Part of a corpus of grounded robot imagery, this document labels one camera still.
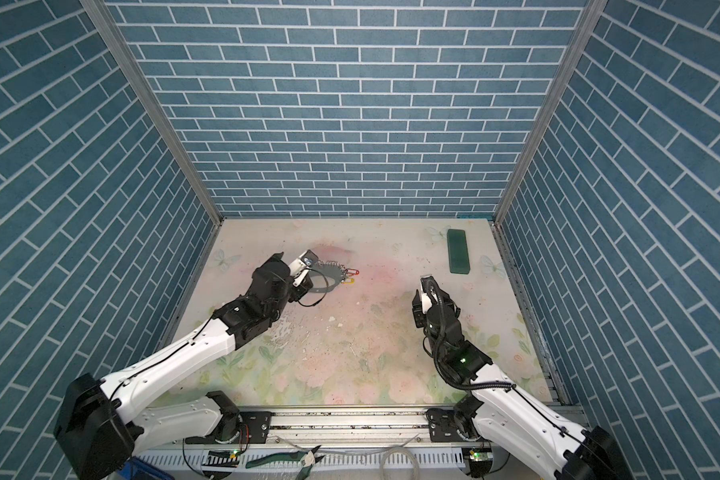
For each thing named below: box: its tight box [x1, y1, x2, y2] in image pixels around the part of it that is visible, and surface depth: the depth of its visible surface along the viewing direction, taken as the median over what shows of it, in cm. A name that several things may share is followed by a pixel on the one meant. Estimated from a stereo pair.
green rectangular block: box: [447, 229, 471, 275], surface depth 110 cm
